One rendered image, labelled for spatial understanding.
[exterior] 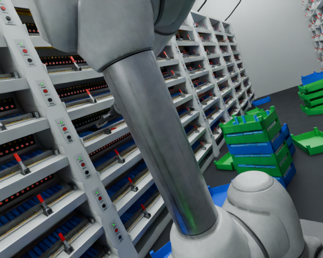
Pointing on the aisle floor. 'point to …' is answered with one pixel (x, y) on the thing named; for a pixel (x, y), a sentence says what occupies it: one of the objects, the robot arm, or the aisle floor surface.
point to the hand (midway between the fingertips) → (101, 123)
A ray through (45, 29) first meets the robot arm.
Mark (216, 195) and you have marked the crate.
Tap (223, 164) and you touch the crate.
